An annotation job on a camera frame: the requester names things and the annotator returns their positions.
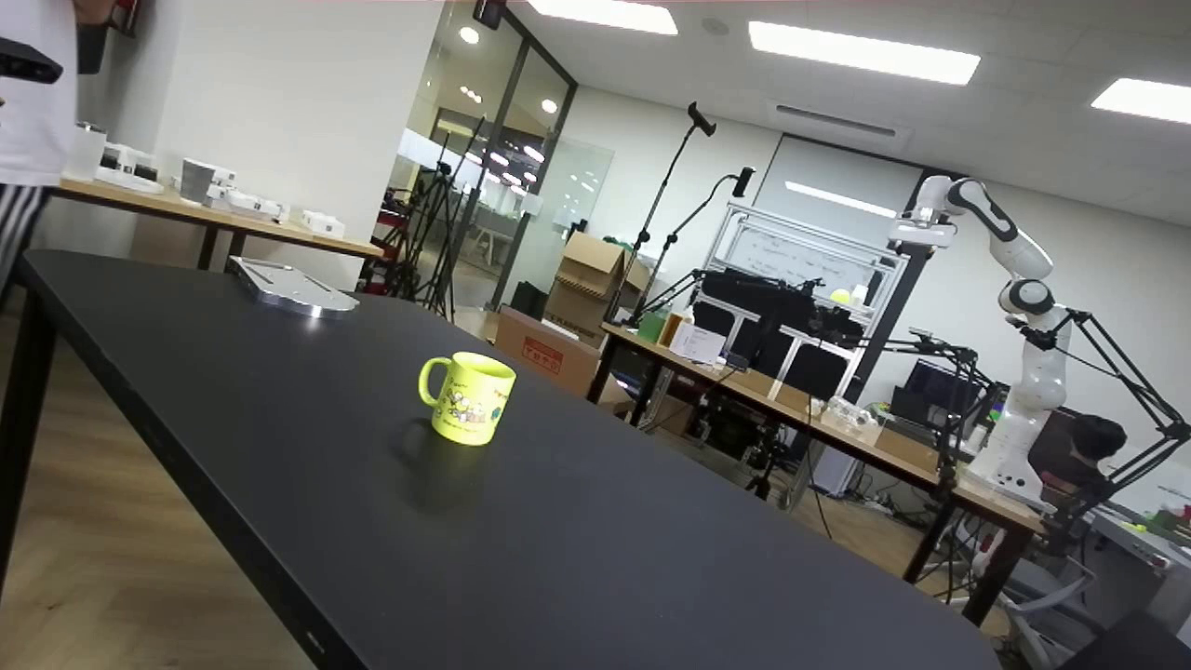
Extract yellow-green ceramic mug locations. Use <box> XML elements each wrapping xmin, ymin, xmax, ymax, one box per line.
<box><xmin>416</xmin><ymin>350</ymin><xmax>518</xmax><ymax>448</ymax></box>

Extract wooden side table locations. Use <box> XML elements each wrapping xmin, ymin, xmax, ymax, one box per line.
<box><xmin>52</xmin><ymin>178</ymin><xmax>382</xmax><ymax>273</ymax></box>

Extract white aluminium frame rack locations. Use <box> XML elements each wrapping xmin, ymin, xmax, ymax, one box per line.
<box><xmin>699</xmin><ymin>203</ymin><xmax>890</xmax><ymax>378</ymax></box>

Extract silver metal mounting plate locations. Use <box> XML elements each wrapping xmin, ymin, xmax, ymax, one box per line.
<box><xmin>231</xmin><ymin>259</ymin><xmax>357</xmax><ymax>316</ymax></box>

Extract brown cardboard box red label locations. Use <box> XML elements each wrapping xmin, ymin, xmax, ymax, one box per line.
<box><xmin>496</xmin><ymin>309</ymin><xmax>599</xmax><ymax>400</ymax></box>

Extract stacked cardboard boxes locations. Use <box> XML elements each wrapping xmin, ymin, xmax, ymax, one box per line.
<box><xmin>544</xmin><ymin>236</ymin><xmax>646</xmax><ymax>338</ymax></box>

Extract black microphone boom stand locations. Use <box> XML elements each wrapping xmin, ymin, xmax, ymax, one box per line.
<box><xmin>620</xmin><ymin>102</ymin><xmax>721</xmax><ymax>329</ymax></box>

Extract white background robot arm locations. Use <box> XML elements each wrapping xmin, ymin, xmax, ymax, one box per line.
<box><xmin>891</xmin><ymin>174</ymin><xmax>1063</xmax><ymax>498</ymax></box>

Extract wooden desk black legs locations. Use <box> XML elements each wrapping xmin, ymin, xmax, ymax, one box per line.
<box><xmin>589</xmin><ymin>324</ymin><xmax>1040</xmax><ymax>627</ymax></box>

